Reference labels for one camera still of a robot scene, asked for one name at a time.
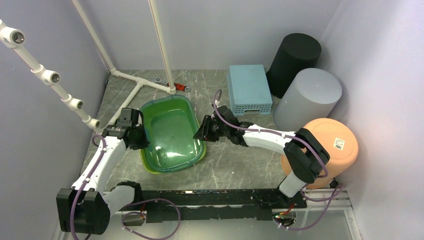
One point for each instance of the white pvc pipe frame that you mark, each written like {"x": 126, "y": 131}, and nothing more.
{"x": 14, "y": 39}

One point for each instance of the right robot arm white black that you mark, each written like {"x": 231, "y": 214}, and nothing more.
{"x": 306, "y": 156}

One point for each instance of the orange plastic bucket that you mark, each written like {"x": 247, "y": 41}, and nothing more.
{"x": 340, "y": 143}

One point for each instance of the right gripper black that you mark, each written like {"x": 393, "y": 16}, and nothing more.
{"x": 203, "y": 133}

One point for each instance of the light blue plastic basket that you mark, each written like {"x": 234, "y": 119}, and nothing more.
{"x": 249, "y": 90}

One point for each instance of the dark green plastic basket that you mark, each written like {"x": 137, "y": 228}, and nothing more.
{"x": 170, "y": 124}

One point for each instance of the grey plastic bucket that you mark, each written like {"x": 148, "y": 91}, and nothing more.
{"x": 312, "y": 95}

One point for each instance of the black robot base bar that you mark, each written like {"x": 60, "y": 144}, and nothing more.
{"x": 164, "y": 210}

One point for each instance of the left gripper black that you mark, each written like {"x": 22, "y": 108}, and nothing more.
{"x": 144, "y": 143}

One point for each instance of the black plastic bucket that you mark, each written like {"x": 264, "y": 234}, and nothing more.
{"x": 297, "y": 51}

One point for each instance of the small red clip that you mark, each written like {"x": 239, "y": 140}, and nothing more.
{"x": 182, "y": 87}

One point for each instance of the aluminium rail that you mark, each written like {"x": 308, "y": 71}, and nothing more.
{"x": 331, "y": 200}

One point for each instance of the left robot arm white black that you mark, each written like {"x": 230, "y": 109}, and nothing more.
{"x": 87, "y": 207}

